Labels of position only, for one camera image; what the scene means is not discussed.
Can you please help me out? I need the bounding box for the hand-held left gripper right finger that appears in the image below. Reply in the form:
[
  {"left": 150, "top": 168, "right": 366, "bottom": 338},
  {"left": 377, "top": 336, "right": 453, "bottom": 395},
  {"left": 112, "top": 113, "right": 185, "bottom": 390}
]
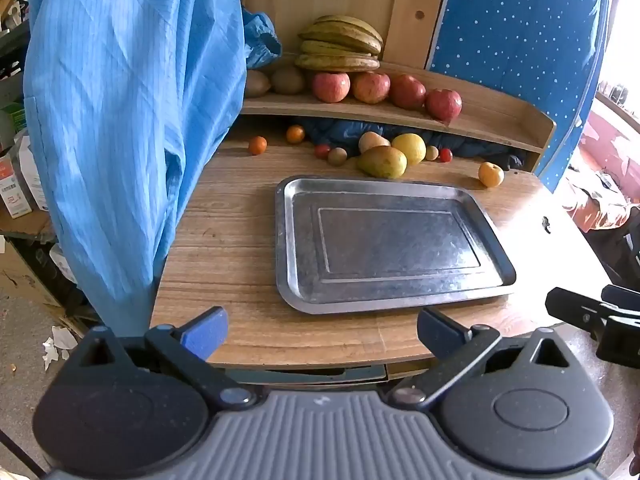
[{"left": 389, "top": 307, "right": 576, "bottom": 409}]

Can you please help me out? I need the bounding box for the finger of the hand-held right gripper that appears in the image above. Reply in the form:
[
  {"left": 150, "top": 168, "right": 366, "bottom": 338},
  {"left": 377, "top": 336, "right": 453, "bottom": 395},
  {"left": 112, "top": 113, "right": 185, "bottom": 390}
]
[
  {"left": 545, "top": 287, "right": 640, "bottom": 363},
  {"left": 601, "top": 284, "right": 640, "bottom": 312}
]

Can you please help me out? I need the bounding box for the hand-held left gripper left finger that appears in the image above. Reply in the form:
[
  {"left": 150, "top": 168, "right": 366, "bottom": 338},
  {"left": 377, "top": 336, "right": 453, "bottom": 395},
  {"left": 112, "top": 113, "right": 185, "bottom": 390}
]
[{"left": 70, "top": 306, "right": 257, "bottom": 411}]

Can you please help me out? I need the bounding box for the metal tray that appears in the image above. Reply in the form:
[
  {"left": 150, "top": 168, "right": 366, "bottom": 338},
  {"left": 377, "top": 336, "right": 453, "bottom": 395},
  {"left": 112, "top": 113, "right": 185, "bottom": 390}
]
[{"left": 275, "top": 175, "right": 517, "bottom": 315}]

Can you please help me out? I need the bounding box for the orange persimmon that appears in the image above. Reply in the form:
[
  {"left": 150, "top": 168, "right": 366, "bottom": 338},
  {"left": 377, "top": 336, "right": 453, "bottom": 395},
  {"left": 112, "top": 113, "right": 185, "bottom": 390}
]
[{"left": 478, "top": 161, "right": 505, "bottom": 189}]

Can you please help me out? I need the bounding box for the green yellow mango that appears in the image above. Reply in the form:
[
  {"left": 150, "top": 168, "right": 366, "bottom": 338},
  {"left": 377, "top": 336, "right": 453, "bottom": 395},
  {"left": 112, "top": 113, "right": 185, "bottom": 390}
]
[{"left": 356, "top": 146, "right": 408, "bottom": 179}]

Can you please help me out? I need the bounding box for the large yellow citrus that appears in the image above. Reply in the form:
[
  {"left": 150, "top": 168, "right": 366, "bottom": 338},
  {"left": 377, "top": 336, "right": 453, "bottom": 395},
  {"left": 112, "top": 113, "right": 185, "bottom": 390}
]
[{"left": 391, "top": 133, "right": 427, "bottom": 166}]

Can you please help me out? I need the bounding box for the orange cloth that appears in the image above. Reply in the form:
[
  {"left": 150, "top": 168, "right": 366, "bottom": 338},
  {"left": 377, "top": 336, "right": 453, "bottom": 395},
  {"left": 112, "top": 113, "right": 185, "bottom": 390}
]
[{"left": 562, "top": 170, "right": 633, "bottom": 233}]

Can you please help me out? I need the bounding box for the crumpled white paper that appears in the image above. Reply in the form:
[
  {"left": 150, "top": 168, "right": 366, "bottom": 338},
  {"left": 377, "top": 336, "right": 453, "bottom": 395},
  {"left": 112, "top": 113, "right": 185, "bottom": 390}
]
[{"left": 41, "top": 325, "right": 79, "bottom": 372}]

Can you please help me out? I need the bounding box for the cardboard box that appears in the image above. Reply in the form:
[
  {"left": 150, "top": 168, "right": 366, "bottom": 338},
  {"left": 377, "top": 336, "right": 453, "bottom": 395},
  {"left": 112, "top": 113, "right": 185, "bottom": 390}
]
[{"left": 0, "top": 232, "right": 101, "bottom": 333}]

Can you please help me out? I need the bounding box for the curved wooden shelf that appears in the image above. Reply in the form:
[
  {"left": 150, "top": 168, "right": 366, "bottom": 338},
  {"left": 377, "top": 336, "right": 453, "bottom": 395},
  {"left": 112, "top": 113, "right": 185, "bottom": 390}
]
[{"left": 240, "top": 57, "right": 557, "bottom": 171}]

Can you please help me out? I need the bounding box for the dark blue cloth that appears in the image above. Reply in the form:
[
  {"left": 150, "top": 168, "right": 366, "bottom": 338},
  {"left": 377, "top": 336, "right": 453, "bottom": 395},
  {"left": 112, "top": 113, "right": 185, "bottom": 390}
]
[{"left": 300, "top": 117, "right": 526, "bottom": 171}]

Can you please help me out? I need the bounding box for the red apple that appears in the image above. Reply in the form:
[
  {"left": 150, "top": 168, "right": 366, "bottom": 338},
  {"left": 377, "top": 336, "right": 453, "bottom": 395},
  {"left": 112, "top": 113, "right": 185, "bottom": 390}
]
[
  {"left": 351, "top": 71, "right": 391, "bottom": 105},
  {"left": 389, "top": 74, "right": 427, "bottom": 111},
  {"left": 425, "top": 88, "right": 463, "bottom": 122},
  {"left": 312, "top": 71, "right": 351, "bottom": 103}
]

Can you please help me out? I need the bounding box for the light blue hanging garment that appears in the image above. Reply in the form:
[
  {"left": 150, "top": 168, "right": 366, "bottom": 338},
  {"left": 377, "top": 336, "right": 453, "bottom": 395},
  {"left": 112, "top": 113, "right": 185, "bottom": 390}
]
[{"left": 22, "top": 0, "right": 248, "bottom": 336}]

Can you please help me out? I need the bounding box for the white box with red label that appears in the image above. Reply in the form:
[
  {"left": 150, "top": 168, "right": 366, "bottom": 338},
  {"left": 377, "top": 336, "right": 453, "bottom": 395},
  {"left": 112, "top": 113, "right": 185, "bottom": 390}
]
[{"left": 0, "top": 152, "right": 38, "bottom": 219}]

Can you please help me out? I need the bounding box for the white carton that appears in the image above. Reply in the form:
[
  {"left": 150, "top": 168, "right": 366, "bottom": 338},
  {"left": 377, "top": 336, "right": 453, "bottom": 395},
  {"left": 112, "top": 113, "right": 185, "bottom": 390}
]
[{"left": 15, "top": 130, "right": 51, "bottom": 213}]

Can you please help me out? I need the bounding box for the brown kiwi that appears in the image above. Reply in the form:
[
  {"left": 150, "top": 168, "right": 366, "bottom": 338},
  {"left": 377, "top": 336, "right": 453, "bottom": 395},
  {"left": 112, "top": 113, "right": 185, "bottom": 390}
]
[
  {"left": 271, "top": 66, "right": 307, "bottom": 96},
  {"left": 244, "top": 70, "right": 272, "bottom": 99}
]

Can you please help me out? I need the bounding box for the blue polka-dot board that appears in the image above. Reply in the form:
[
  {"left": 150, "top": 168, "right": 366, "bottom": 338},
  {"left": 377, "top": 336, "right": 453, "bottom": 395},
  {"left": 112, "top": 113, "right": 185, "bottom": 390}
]
[{"left": 425, "top": 0, "right": 616, "bottom": 193}]

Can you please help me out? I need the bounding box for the ripe banana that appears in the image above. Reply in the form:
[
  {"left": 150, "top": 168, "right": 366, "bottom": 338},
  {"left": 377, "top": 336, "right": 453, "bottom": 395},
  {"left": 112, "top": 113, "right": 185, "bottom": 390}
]
[
  {"left": 294, "top": 53, "right": 381, "bottom": 72},
  {"left": 300, "top": 40, "right": 373, "bottom": 58},
  {"left": 314, "top": 15, "right": 384, "bottom": 48}
]

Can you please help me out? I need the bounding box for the green box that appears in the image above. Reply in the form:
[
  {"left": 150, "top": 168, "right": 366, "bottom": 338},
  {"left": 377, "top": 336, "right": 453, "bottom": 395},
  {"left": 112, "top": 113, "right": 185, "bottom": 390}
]
[{"left": 0, "top": 102, "right": 27, "bottom": 131}]

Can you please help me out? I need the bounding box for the crumpled blue shoe cover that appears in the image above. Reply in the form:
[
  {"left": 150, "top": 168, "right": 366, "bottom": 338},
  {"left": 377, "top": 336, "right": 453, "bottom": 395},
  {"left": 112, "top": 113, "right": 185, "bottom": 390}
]
[{"left": 242, "top": 5, "right": 282, "bottom": 70}]

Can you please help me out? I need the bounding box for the bunch of bananas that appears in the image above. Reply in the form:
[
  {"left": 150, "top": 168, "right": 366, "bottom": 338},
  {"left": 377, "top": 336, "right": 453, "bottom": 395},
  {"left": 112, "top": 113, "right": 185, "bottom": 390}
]
[{"left": 299, "top": 27, "right": 382, "bottom": 56}]

